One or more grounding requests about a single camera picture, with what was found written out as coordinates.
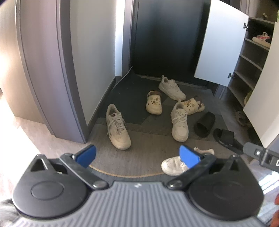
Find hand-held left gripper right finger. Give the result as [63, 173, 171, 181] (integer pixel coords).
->
[167, 145, 249, 189]

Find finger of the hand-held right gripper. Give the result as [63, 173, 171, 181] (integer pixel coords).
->
[243, 142, 266, 157]

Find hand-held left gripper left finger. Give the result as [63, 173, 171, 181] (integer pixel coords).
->
[30, 144, 109, 189]

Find white perforated sneaker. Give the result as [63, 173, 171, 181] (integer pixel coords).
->
[161, 147, 215, 177]

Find black slide sandal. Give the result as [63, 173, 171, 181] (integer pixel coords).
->
[213, 128, 243, 154]
[194, 112, 216, 138]

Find white lace-up sneaker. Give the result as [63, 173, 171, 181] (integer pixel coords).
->
[158, 75, 186, 101]
[171, 99, 189, 142]

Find beige lace-up sneaker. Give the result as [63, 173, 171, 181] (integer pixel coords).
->
[106, 104, 131, 150]

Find cream clog with charms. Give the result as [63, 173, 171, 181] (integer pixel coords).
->
[146, 90, 163, 115]
[179, 97, 205, 115]

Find grey shoe cabinet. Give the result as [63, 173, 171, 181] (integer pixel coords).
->
[227, 16, 275, 123]

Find beige sandal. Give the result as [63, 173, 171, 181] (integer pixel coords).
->
[235, 110, 251, 127]

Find grey green patterned floor mat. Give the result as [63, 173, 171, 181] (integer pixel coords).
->
[87, 67, 244, 177]

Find grey rug with tan edge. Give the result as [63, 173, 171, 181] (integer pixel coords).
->
[88, 165, 170, 182]

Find yellow fuzzy slipper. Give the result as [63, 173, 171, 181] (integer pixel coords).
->
[244, 90, 253, 105]

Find pink white sneaker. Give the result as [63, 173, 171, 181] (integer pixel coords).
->
[252, 32, 272, 48]

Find black entrance door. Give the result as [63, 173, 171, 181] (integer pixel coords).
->
[129, 0, 211, 82]

